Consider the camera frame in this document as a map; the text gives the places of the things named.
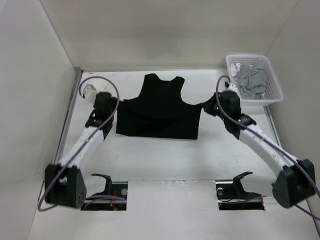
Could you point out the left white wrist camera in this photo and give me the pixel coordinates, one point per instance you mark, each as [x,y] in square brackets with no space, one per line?
[90,93]

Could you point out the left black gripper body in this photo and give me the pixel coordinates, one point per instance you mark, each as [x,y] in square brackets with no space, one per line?
[114,103]

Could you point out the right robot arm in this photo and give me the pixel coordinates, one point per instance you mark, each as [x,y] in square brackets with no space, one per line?
[293,180]

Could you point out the black tank top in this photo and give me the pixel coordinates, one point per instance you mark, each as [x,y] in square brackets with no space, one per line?
[159,111]

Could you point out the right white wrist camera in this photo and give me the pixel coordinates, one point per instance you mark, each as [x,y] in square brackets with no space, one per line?
[227,83]

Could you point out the grey tank top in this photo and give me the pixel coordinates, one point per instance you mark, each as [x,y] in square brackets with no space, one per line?
[252,81]

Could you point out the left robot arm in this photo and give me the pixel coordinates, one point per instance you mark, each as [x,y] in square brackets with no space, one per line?
[64,182]

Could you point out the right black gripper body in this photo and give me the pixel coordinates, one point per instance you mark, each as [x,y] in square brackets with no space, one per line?
[212,108]

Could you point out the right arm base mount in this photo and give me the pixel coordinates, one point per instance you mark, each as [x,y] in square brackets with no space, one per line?
[231,195]

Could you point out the pale pink tank top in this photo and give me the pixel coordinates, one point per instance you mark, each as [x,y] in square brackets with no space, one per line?
[235,69]

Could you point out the white plastic basket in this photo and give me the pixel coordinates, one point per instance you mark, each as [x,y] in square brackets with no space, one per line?
[273,92]

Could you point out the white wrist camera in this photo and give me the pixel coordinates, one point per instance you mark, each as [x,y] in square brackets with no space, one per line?
[90,93]
[227,83]

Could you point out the white folded tank top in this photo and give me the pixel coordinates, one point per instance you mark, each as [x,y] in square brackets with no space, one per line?
[103,86]

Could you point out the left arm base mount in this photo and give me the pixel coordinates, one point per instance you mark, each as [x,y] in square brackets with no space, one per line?
[104,194]

